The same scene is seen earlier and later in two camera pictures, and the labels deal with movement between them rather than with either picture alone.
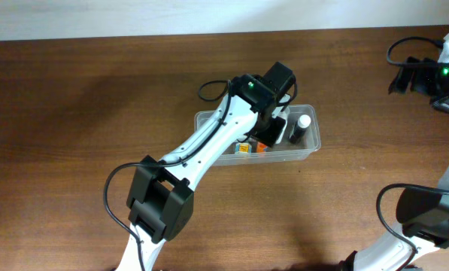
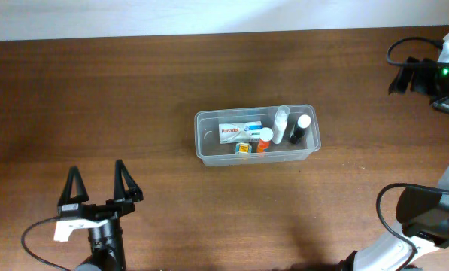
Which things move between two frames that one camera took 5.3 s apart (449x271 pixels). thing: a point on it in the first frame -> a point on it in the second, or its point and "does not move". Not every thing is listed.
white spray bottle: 283,114 does not move
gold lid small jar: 243,148 does not move
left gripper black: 271,135 -> 122,202
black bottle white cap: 300,128 does not move
